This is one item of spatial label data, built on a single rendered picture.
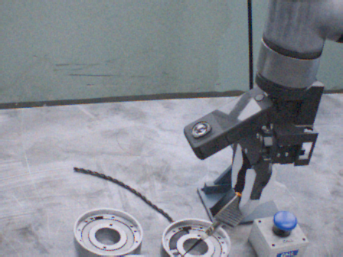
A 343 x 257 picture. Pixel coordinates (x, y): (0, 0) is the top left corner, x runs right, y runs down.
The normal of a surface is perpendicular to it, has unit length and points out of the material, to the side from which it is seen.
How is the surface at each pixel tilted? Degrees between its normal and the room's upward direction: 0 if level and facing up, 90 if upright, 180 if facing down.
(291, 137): 90
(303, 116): 90
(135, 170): 0
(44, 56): 90
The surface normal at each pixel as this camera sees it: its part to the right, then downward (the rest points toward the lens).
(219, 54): 0.29, 0.56
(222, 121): -0.38, -0.66
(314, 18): 0.00, 0.61
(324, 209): 0.13, -0.82
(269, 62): -0.74, 0.28
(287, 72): -0.23, 0.51
